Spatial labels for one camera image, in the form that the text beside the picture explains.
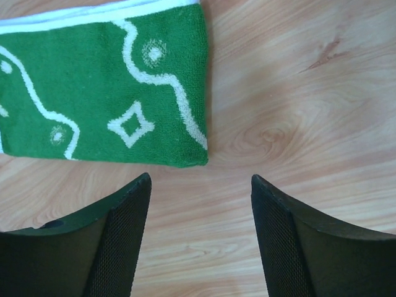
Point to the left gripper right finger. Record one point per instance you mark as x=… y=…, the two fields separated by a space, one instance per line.
x=305 y=252

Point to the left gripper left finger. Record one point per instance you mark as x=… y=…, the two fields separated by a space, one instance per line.
x=91 y=252

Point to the green patterned towel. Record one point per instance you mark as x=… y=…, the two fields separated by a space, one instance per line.
x=119 y=82

